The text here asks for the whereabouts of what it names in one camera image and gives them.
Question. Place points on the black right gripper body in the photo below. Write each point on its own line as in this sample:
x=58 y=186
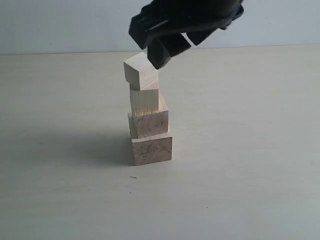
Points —
x=198 y=18

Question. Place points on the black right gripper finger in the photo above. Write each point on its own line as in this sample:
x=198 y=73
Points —
x=176 y=44
x=159 y=52

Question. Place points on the smallest wooden cube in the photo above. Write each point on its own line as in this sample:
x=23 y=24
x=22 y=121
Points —
x=139 y=72

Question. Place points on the small wooden cube front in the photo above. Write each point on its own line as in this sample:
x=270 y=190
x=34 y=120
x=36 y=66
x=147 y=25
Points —
x=146 y=99

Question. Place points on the medium wooden cube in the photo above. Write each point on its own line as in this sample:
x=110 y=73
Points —
x=146 y=124

